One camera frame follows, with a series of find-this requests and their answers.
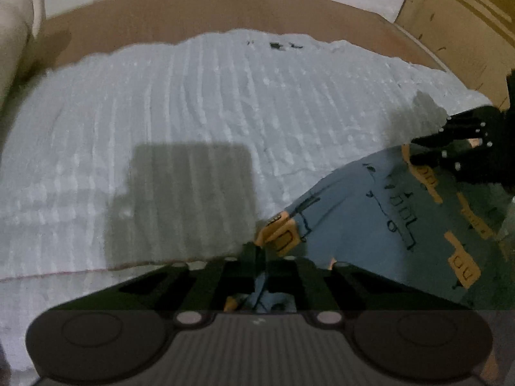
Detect blue pants with orange cars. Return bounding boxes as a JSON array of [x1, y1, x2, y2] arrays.
[[222, 144, 515, 315]]

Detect light blue quilted bed cover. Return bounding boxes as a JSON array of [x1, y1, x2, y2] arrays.
[[1, 30, 487, 384]]

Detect brown wooden bed board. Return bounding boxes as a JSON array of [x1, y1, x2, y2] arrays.
[[20, 0, 439, 81]]

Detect rolled cream duvet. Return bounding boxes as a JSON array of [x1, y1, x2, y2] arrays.
[[0, 0, 46, 106]]

